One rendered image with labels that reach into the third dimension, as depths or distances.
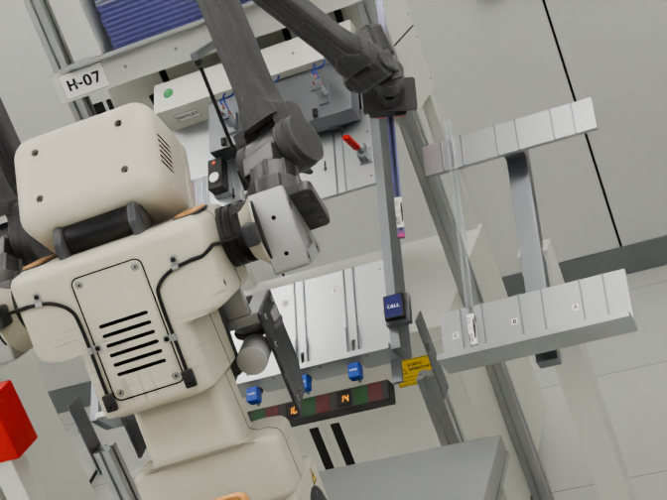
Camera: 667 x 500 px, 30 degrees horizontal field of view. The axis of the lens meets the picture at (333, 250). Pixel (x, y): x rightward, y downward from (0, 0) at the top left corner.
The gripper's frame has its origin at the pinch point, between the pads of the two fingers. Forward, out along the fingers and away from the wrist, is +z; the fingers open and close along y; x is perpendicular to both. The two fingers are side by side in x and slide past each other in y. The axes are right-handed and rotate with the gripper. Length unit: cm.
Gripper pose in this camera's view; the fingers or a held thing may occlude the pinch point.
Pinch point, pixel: (389, 113)
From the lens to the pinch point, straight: 244.8
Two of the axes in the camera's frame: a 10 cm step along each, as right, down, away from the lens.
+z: 0.6, 2.7, 9.6
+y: -10.0, 0.8, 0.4
